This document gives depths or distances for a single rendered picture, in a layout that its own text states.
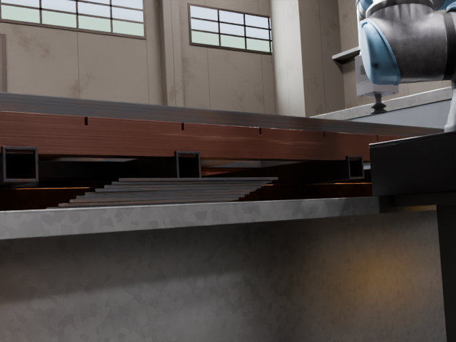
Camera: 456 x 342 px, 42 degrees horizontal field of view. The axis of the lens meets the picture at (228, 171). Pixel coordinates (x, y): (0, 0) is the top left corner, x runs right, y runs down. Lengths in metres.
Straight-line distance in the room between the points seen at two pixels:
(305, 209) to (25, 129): 0.43
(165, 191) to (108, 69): 9.24
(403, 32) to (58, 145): 0.59
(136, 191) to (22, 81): 8.78
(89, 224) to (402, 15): 0.64
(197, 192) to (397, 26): 0.45
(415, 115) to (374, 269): 1.02
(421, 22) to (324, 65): 10.36
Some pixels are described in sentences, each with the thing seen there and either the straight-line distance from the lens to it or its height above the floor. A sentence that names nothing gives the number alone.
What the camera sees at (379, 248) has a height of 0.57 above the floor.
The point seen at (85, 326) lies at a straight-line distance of 0.90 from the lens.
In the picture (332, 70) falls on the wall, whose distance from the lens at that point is 11.54.
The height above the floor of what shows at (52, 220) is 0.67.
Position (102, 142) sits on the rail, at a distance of 0.96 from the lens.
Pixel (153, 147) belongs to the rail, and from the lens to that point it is 1.00.
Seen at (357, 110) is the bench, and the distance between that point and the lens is 2.39.
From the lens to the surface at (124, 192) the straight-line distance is 0.83.
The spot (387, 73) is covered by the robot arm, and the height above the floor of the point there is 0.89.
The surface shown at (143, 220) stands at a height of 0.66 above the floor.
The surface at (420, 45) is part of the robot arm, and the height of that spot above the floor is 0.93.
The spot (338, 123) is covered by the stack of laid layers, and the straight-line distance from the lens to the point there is 1.39.
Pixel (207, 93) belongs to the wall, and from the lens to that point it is 10.82.
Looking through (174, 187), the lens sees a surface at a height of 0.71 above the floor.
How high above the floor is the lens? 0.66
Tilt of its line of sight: 4 degrees up
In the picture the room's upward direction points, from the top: 3 degrees counter-clockwise
